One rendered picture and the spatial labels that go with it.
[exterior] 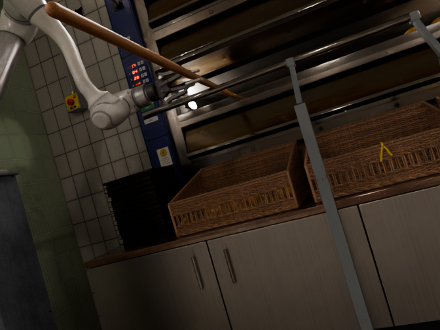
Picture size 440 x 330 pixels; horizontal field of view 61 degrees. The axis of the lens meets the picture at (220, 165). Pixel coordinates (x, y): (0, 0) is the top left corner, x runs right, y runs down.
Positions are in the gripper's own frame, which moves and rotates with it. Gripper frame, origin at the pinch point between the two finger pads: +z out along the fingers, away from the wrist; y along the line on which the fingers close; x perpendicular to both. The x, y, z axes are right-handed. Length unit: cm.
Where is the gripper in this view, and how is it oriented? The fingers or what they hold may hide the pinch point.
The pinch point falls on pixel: (192, 76)
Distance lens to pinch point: 153.0
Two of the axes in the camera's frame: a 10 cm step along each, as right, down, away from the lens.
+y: 2.8, 9.6, -0.3
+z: 9.2, -2.7, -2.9
